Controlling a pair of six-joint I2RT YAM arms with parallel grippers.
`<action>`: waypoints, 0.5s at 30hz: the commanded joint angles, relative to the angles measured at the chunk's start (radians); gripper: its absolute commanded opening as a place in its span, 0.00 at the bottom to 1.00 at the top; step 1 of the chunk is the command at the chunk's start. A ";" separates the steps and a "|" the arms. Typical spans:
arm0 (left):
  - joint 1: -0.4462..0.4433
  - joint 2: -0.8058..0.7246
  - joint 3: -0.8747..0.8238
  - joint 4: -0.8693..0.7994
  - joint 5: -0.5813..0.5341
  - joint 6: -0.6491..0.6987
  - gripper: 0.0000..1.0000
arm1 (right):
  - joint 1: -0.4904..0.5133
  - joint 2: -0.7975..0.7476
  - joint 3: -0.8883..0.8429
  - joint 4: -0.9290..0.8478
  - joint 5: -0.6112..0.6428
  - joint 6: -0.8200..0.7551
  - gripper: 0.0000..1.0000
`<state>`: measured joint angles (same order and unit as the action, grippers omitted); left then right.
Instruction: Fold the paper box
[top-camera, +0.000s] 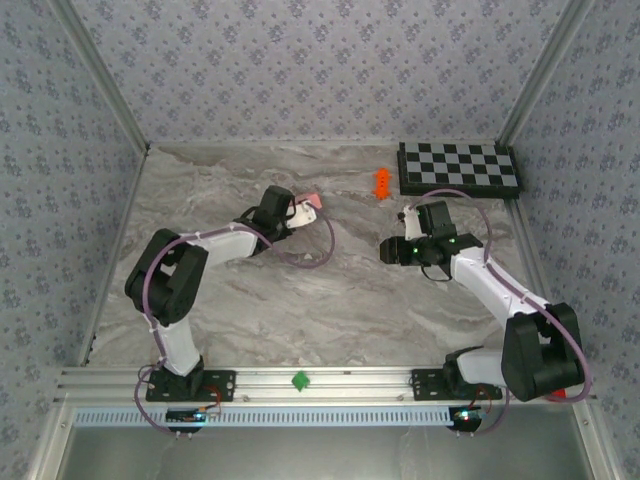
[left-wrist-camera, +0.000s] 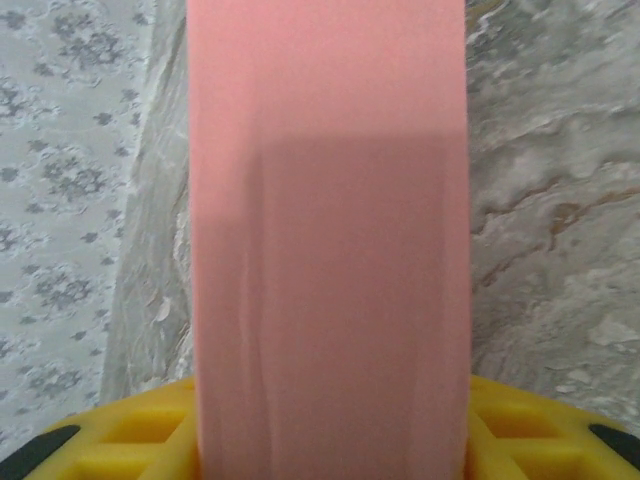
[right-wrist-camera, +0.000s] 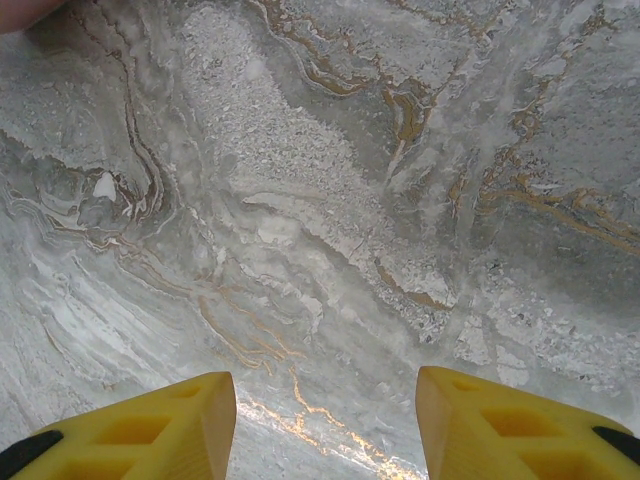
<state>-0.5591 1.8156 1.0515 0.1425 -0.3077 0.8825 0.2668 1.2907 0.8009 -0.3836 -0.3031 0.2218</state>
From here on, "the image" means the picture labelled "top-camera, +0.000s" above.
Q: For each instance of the pink paper box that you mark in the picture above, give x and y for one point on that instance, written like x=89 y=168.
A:
x=314 y=200

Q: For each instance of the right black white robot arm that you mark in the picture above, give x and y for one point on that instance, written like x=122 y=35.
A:
x=540 y=350

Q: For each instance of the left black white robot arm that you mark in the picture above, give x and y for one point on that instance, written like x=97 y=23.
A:
x=165 y=280

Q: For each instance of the black grey checkerboard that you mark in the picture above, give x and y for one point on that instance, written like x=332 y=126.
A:
x=460 y=167

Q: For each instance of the orange plastic toy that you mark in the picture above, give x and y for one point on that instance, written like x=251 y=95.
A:
x=381 y=184

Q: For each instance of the green block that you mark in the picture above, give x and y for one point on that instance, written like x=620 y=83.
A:
x=300 y=381

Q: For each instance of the grey metal shelf sheet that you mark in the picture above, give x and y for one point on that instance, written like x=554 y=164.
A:
x=325 y=455

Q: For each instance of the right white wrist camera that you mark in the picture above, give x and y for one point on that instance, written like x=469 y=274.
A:
x=412 y=225

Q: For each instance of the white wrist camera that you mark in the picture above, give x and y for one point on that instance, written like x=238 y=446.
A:
x=412 y=225
x=302 y=215

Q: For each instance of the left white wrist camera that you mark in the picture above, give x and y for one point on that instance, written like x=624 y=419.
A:
x=302 y=215

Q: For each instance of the aluminium table end rail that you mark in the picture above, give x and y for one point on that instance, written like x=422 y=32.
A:
x=200 y=144

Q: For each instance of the wide aluminium mounting rail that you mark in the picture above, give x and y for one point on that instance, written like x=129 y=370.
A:
x=350 y=382

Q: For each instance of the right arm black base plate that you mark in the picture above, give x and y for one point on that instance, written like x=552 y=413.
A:
x=422 y=385

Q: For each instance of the aluminium upright frame post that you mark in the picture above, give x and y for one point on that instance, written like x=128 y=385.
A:
x=544 y=75
x=104 y=75

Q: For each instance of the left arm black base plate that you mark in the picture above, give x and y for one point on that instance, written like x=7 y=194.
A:
x=225 y=385

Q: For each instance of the aluminium frame leg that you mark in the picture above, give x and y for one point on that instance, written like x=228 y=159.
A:
x=597 y=445
x=47 y=445

